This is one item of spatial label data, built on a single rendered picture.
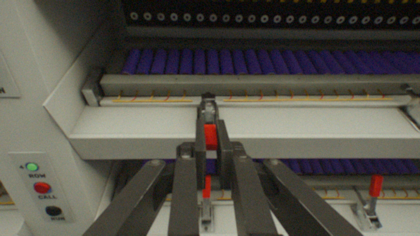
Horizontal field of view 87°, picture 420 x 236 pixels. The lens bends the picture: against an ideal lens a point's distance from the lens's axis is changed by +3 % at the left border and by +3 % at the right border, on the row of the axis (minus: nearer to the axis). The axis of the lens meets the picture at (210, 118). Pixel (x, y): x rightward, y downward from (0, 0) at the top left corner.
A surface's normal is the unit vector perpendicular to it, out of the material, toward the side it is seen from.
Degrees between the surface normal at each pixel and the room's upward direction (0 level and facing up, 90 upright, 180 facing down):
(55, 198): 90
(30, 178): 90
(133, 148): 108
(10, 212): 18
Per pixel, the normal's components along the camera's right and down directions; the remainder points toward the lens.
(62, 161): 0.04, 0.49
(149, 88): 0.04, 0.73
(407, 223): 0.04, -0.68
